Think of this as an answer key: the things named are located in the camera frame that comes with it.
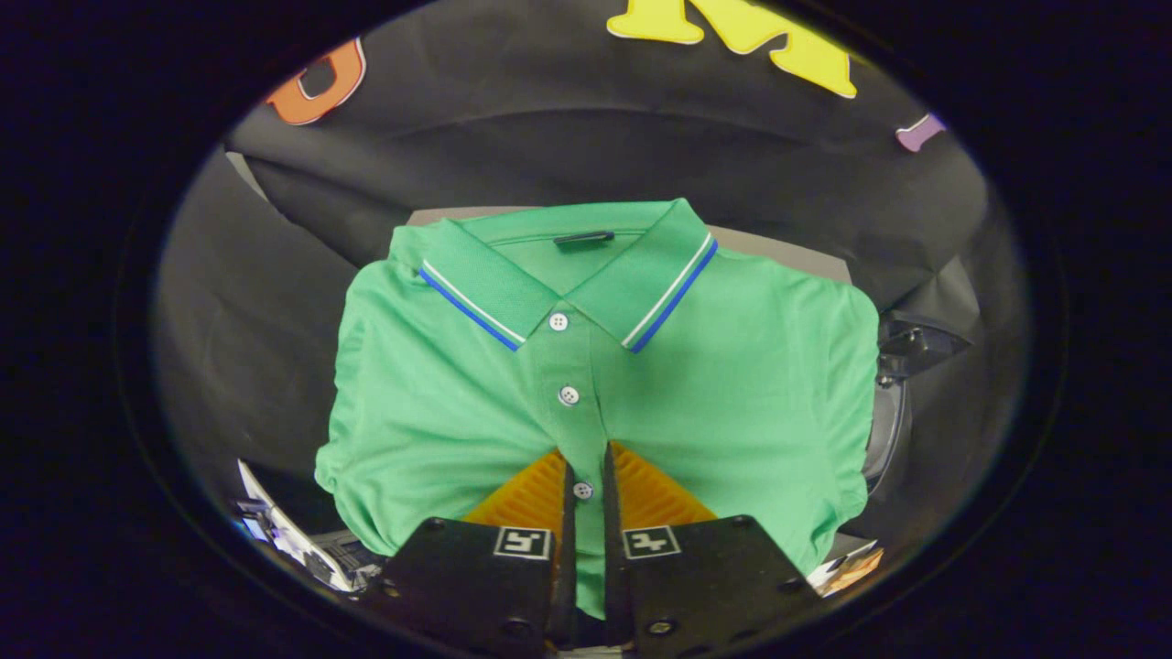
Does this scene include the orange and white object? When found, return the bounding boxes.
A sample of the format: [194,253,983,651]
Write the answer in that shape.
[806,540,886,598]

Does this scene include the dark washing machine lid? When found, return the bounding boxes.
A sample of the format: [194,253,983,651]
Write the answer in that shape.
[861,309,973,495]

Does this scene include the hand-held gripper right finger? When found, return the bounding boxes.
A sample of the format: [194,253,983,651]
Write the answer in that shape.
[600,439,825,658]

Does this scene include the grey cabinet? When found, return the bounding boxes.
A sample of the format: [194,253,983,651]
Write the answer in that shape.
[407,206,854,286]

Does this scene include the black backdrop cloth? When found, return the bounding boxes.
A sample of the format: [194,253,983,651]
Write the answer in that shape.
[151,0,1031,550]

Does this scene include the green polo shirt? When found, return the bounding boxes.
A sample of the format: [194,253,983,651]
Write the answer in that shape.
[314,197,882,621]

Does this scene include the white printed papers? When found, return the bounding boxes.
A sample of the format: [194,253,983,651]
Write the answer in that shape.
[233,458,385,594]

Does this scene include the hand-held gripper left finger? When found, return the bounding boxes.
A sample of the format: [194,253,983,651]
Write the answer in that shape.
[366,447,580,659]

